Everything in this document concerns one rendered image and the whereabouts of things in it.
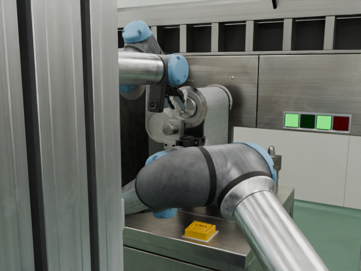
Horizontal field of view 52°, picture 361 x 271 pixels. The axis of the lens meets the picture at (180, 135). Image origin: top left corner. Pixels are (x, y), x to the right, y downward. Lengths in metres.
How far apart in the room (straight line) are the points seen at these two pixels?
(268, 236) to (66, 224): 0.44
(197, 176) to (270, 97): 0.94
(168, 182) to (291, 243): 0.23
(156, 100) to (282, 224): 0.64
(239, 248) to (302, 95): 0.71
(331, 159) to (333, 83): 2.47
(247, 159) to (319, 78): 0.86
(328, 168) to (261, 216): 3.34
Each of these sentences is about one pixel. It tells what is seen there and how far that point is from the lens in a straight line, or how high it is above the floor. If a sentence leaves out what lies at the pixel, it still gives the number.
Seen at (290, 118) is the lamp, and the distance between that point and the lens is 1.54.
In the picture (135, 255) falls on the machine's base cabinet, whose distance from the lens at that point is 1.26.
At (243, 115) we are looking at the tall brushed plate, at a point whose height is 1.19.
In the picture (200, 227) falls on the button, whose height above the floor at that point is 0.92.
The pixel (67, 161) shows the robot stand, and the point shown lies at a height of 1.33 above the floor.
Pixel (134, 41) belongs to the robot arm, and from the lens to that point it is 1.03.
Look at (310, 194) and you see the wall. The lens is 4.06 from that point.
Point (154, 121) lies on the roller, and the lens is 1.39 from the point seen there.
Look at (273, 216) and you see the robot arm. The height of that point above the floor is 1.14.
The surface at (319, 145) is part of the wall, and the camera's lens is 3.93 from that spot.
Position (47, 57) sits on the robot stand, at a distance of 0.21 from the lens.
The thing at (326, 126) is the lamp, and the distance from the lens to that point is 1.52.
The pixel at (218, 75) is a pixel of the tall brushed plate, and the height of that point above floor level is 1.36.
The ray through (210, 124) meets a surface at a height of 1.19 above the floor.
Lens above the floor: 1.38
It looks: 10 degrees down
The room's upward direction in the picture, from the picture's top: straight up
